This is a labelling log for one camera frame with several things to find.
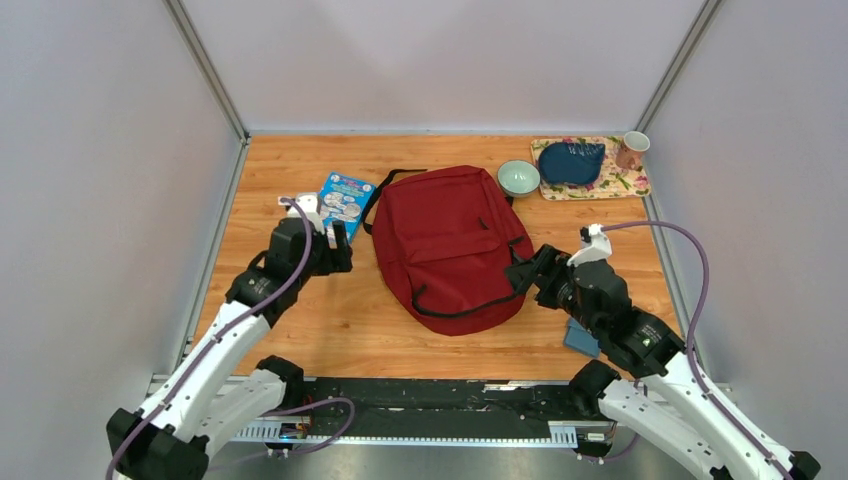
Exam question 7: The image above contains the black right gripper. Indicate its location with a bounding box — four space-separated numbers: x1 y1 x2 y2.
501 244 602 340

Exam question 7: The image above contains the blue puzzle box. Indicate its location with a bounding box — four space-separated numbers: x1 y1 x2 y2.
319 172 376 247

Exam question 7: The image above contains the red student backpack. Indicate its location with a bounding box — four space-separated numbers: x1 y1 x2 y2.
363 165 535 336

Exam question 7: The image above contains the floral rectangular tray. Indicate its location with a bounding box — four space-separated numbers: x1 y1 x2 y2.
530 136 652 201

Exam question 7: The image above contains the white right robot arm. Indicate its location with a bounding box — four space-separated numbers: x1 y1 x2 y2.
505 245 821 479

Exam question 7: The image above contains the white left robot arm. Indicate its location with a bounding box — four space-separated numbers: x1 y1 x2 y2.
106 213 352 479

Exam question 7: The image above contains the teal blue wallet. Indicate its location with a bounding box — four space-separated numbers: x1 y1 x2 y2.
563 318 601 359

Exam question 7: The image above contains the pale blue ceramic bowl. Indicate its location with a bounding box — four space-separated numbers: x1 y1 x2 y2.
496 160 541 198

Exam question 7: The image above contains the dark blue pencil pouch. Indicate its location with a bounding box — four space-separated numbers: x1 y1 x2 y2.
538 142 606 186

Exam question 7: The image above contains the pink mug white inside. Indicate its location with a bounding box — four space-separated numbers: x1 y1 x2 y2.
615 131 651 170

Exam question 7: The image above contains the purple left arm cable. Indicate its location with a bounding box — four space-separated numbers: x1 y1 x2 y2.
105 196 357 480

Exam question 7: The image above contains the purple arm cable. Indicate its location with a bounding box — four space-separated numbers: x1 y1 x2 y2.
105 196 357 480
576 220 796 480

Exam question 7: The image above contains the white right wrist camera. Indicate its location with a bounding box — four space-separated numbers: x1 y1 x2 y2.
567 223 612 267

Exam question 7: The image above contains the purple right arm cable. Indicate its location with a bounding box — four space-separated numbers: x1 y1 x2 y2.
576 220 796 480

